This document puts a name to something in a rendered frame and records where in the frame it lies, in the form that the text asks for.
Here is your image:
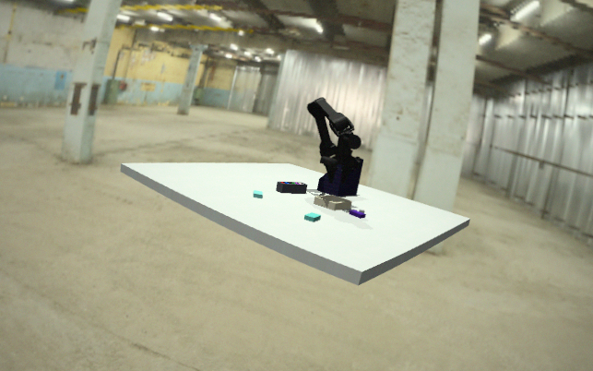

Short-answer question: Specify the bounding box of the beige shallow tray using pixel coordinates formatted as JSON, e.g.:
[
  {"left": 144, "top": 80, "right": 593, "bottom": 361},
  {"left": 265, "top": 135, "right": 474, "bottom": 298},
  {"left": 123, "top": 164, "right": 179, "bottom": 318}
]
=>
[{"left": 314, "top": 195, "right": 352, "bottom": 210}]

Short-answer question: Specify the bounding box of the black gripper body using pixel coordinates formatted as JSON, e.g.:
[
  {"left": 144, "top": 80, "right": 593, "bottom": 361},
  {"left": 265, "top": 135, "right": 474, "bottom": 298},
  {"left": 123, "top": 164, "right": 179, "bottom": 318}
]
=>
[{"left": 320, "top": 145, "right": 353, "bottom": 168}]

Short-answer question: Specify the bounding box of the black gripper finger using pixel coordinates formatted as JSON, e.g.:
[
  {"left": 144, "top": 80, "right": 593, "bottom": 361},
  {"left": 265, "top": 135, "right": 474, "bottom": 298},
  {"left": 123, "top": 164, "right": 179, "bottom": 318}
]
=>
[
  {"left": 324, "top": 164, "right": 338, "bottom": 184},
  {"left": 341, "top": 165, "right": 356, "bottom": 184}
]

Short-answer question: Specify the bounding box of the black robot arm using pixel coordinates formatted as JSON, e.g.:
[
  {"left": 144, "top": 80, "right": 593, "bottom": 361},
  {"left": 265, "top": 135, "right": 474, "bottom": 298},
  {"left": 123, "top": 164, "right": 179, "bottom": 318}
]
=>
[{"left": 307, "top": 97, "right": 362, "bottom": 168}]

